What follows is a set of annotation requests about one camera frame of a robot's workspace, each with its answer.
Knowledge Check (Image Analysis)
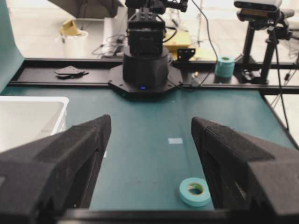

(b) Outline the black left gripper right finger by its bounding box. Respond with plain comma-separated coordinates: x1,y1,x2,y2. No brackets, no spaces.
191,117,299,218

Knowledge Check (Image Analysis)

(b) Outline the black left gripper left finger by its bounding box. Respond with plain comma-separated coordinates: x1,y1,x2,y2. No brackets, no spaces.
0,114,111,224

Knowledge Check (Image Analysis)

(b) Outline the white plastic basket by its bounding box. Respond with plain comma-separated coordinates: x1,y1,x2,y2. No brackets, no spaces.
0,96,69,152

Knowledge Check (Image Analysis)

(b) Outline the small blue tape marker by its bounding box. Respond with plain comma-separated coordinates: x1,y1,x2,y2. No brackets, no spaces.
168,138,183,145

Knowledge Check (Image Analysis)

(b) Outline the white bucket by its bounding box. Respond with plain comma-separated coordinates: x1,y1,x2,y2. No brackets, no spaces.
61,30,89,58

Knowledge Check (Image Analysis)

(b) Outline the yellow box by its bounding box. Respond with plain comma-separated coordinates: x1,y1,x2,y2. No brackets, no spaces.
164,31,192,53

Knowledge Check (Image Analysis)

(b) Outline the teal tape roll on rail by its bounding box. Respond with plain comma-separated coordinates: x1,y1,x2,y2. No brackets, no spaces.
215,56,235,78

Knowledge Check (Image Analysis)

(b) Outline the black aluminium rail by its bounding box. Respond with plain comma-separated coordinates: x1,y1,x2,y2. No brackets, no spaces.
9,59,299,95

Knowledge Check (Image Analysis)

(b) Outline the black flat bracket plate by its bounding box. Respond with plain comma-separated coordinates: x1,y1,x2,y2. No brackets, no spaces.
54,66,89,80

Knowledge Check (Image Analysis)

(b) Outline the black cable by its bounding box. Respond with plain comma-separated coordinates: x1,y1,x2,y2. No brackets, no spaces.
191,0,290,131

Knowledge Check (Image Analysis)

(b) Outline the black camera stand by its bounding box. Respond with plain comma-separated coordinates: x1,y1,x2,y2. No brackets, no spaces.
233,0,295,84

